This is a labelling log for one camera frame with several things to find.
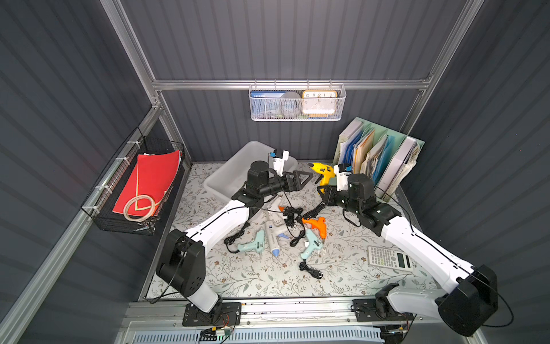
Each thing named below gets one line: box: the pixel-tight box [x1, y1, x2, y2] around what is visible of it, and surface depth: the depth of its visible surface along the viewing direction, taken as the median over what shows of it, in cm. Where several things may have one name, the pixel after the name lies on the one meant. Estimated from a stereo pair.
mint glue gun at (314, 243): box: [300, 228, 323, 259], surface depth 90 cm
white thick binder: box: [375, 136, 417, 199], surface depth 93 cm
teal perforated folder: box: [372, 134, 396, 186], surface depth 98 cm
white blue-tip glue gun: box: [265, 220, 290, 257], surface depth 91 cm
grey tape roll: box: [279, 91, 303, 119], surface depth 89 cm
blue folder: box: [338, 129, 364, 167], surface depth 100 cm
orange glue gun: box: [301, 217, 327, 240], surface depth 96 cm
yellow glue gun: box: [307, 162, 336, 195], surface depth 76 cm
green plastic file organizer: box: [332, 116, 425, 202], surface depth 96 cm
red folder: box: [112, 149, 182, 215], surface depth 76 cm
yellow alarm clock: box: [302, 89, 338, 118], surface depth 90 cm
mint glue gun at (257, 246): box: [237, 230, 266, 256], surface depth 90 cm
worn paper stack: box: [383, 141, 421, 202], surface depth 90 cm
